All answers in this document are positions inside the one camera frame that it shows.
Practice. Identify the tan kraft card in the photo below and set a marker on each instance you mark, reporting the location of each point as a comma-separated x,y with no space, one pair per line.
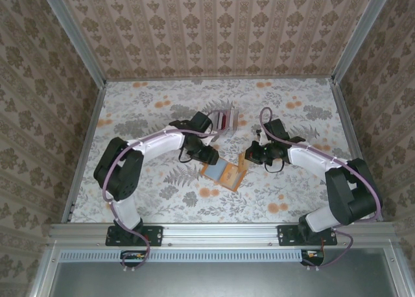
242,162

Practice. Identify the orange leather card holder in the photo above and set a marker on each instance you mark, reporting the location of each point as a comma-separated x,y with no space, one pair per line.
230,178

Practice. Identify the clear acrylic card stand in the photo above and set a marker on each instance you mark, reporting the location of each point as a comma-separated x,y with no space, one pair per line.
234,125

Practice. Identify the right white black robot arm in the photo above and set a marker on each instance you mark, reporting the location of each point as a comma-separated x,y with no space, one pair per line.
353,193

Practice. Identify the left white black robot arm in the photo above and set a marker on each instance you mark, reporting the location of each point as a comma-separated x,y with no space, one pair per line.
120,170

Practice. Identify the floral table cover sheet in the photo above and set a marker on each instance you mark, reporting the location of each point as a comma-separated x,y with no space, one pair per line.
259,199

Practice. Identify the aluminium mounting beam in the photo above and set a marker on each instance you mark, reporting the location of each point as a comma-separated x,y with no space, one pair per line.
220,233

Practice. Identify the grey sheet metal panel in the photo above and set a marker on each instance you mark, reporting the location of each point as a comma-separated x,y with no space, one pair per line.
220,280

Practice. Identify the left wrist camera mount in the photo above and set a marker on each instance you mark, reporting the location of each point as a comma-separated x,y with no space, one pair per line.
210,138

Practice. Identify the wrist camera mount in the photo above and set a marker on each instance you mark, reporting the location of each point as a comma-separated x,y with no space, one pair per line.
261,138
210,138

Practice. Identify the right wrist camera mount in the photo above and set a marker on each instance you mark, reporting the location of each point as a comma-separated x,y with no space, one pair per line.
261,138

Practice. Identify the thin aluminium cross rail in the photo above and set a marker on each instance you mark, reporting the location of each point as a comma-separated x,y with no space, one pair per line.
220,79

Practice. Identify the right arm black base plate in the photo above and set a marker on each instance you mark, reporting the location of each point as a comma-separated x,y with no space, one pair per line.
285,235

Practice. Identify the aluminium side rail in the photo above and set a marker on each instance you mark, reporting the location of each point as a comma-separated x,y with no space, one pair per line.
94,115
347,115

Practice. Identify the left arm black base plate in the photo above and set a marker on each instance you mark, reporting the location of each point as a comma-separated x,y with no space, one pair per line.
155,235

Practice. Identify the aluminium frame post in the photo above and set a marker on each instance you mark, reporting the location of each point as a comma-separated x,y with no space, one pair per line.
78,37
359,34

